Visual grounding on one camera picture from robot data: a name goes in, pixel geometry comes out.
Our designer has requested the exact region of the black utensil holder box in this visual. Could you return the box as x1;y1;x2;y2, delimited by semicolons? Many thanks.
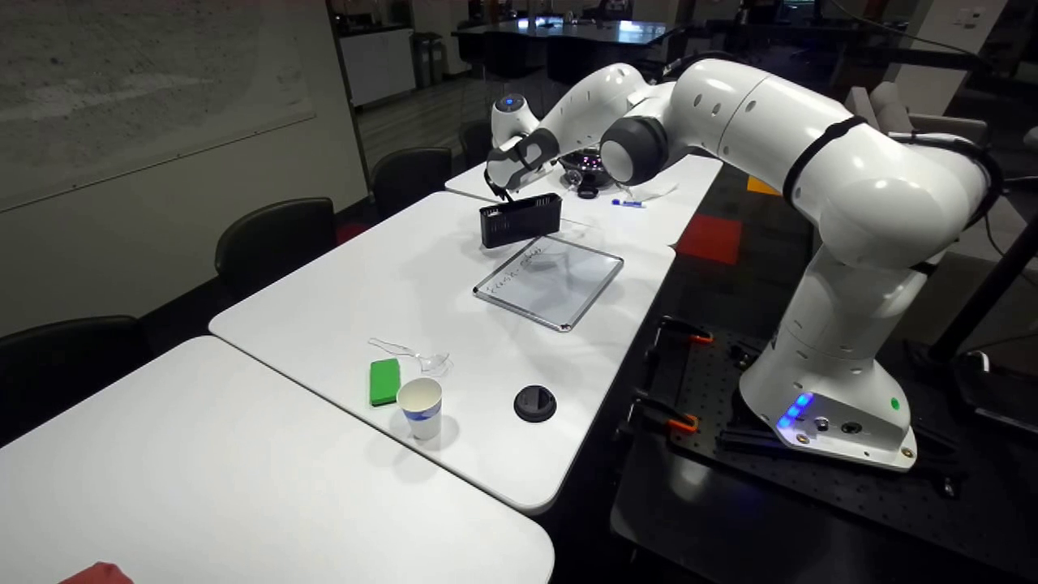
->
476;192;565;255

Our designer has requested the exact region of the white cabinet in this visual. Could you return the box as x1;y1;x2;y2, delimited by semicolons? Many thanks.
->
337;26;418;111

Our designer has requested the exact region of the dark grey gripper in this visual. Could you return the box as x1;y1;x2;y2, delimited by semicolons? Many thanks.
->
484;127;565;199

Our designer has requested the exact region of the dark background table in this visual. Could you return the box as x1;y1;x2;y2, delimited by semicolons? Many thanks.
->
452;10;674;91

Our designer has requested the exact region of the orange black clamp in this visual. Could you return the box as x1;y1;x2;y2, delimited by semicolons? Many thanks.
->
646;316;721;367
630;387;704;443

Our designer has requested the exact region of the clear plastic spoon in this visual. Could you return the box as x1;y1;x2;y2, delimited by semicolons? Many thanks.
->
367;335;455;379

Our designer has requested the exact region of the wall whiteboard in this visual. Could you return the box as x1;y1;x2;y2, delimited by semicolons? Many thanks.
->
0;0;319;218

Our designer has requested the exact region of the red cloth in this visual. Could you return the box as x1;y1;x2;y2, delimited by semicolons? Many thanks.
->
60;558;140;584

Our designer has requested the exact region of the black office chair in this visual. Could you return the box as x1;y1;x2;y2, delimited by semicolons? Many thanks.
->
0;311;149;448
210;194;337;302
370;145;459;215

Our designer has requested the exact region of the black round disc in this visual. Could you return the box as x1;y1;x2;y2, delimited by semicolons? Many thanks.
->
508;384;561;425

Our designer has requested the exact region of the black metal stand pole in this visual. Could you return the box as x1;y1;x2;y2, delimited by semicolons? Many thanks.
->
924;209;1038;371

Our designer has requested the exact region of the white paper cup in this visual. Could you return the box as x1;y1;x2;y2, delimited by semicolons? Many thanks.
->
397;374;449;446

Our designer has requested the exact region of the white rectangular tray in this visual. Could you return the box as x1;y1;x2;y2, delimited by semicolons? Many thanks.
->
472;234;630;335

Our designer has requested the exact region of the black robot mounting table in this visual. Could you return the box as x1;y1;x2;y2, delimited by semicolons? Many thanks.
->
608;311;1038;584

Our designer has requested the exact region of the black bowl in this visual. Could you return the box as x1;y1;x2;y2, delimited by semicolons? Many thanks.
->
559;153;611;189

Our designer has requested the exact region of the green rectangular block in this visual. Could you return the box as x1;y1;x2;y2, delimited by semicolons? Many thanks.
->
367;356;405;408

